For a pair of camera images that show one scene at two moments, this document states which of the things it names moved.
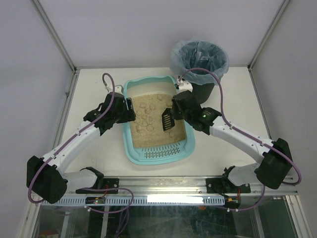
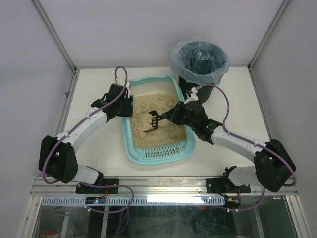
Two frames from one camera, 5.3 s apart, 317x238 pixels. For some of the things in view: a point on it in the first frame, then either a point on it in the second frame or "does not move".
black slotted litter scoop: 168,121 → 156,118
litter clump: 171,134 does not move
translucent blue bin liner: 199,53 does not move
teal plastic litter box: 161,85 does not move
